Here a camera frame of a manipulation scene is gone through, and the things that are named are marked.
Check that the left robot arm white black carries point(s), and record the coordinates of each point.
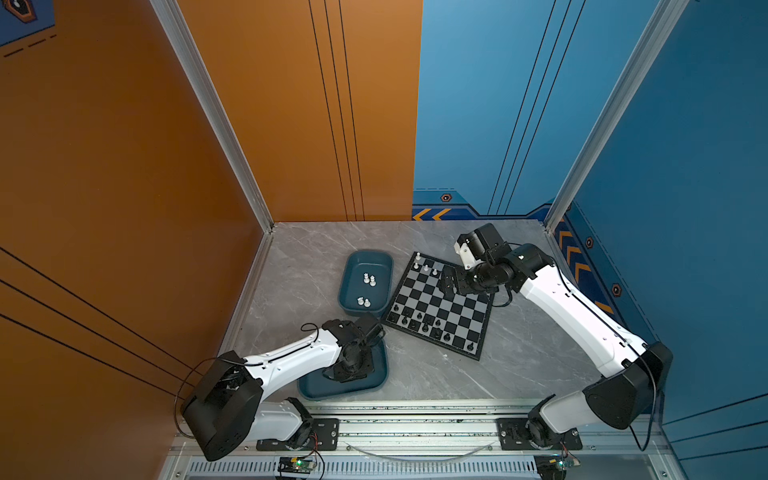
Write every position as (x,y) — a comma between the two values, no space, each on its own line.
(230,404)

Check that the black and silver chessboard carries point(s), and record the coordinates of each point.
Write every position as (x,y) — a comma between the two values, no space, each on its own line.
(420,309)

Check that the aluminium corner post right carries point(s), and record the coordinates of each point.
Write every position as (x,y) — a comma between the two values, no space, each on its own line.
(653,38)

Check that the green circuit board left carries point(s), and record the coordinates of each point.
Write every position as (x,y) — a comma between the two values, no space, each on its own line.
(297,467)

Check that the green circuit board right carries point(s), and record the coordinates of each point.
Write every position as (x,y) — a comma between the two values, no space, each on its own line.
(555,468)

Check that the green circuit board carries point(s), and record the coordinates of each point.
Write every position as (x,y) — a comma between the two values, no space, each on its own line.
(555,468)
(297,467)

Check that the teal tray with black pieces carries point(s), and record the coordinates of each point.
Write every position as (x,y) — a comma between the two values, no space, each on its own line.
(315,386)

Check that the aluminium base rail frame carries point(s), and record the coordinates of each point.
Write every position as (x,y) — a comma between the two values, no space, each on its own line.
(465,439)

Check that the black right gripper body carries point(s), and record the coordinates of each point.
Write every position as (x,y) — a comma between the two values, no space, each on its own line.
(474,280)

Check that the teal tray with white pieces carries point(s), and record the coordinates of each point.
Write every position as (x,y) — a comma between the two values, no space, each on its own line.
(366,283)

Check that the aluminium corner post left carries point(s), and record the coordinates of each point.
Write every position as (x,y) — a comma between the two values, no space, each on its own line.
(177,31)

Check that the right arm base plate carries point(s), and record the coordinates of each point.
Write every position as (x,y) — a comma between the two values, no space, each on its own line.
(517,433)

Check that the aluminium corner post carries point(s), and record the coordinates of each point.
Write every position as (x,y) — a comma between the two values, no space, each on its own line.
(653,38)
(177,31)

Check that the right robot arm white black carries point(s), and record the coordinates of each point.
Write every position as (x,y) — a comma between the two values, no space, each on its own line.
(633,372)

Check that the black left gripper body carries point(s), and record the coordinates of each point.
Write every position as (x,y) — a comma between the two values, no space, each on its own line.
(360,369)

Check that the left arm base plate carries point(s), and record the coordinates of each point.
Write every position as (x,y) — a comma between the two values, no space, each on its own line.
(318,433)

